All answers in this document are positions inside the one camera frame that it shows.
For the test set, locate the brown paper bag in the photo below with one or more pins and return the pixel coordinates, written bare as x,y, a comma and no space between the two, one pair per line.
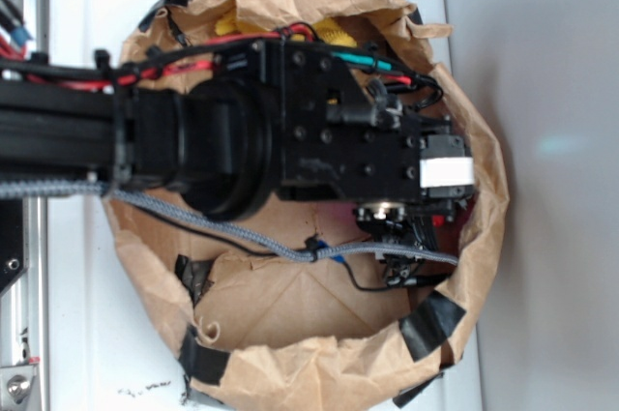
271,334

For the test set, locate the red paper ball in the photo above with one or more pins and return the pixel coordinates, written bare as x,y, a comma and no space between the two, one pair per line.
447,222

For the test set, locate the yellow knitted cloth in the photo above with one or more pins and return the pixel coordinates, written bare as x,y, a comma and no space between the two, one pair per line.
290,29

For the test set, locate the aluminium rail frame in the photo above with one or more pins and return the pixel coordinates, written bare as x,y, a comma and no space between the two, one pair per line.
24,307

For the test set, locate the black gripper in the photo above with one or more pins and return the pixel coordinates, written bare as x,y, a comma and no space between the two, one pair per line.
356,128

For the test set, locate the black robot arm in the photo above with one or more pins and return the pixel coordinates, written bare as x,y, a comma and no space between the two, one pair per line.
226,125

